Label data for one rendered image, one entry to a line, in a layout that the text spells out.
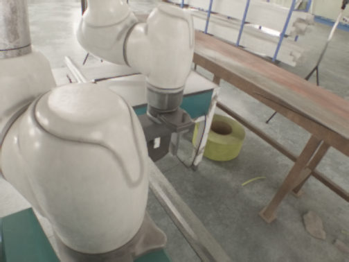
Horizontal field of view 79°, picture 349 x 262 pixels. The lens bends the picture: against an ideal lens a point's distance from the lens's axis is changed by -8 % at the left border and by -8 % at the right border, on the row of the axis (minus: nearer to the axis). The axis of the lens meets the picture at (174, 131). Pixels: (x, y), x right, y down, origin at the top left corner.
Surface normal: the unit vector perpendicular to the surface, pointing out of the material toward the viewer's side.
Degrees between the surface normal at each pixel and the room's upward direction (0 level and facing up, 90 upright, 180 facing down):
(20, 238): 0
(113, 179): 75
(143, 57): 92
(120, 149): 67
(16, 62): 51
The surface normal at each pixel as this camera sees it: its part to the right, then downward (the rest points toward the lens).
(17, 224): 0.12, -0.79
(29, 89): 0.88, 0.18
